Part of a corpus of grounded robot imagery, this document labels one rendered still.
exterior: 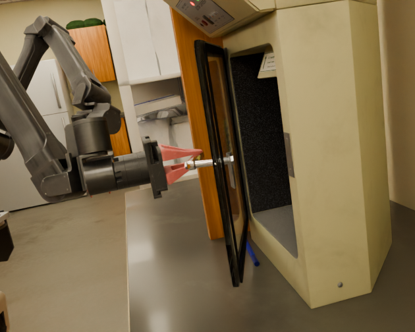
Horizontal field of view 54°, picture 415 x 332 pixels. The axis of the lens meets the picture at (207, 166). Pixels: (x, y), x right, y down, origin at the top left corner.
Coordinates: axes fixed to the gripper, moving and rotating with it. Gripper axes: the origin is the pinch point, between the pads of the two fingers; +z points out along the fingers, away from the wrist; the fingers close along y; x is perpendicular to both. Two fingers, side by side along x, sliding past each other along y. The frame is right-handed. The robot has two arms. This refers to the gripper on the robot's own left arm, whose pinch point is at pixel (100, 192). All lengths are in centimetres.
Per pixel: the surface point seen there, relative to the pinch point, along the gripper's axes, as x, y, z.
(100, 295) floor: 161, -32, 109
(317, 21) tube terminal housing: -46, 39, -29
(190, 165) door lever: -38.7, 18.8, -10.5
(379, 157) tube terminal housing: -37, 54, -5
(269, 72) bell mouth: -35, 35, -23
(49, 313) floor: 153, -64, 109
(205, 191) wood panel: -9.2, 24.9, 2.9
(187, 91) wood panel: -9.2, 24.7, -21.2
